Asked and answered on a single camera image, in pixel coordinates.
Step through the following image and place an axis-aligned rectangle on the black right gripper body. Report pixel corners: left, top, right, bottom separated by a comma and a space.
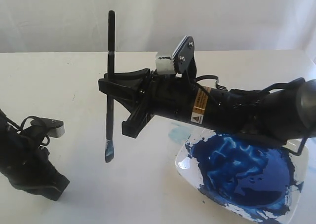
139, 72, 222, 129

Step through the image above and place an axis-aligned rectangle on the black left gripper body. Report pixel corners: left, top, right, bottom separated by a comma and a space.
0, 112, 59, 184

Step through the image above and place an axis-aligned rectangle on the black paintbrush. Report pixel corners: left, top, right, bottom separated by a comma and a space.
105, 10, 116, 163

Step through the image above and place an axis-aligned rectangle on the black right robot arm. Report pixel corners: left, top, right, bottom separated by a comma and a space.
98, 69, 316, 145

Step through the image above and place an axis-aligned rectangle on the white square paint plate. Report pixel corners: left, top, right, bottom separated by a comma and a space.
175, 129, 309, 224

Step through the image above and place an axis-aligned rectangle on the black left camera cable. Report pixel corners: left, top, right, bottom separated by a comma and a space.
4, 115, 54, 147

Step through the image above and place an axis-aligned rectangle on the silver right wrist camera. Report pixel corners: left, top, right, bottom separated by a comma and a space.
155, 36, 195, 75

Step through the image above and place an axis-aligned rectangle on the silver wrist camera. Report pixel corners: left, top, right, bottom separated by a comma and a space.
155, 36, 195, 75
30, 117, 65, 138

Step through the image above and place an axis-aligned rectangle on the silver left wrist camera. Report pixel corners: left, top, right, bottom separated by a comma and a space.
30, 117, 65, 138

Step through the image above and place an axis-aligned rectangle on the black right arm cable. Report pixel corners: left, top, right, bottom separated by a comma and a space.
182, 61, 309, 157

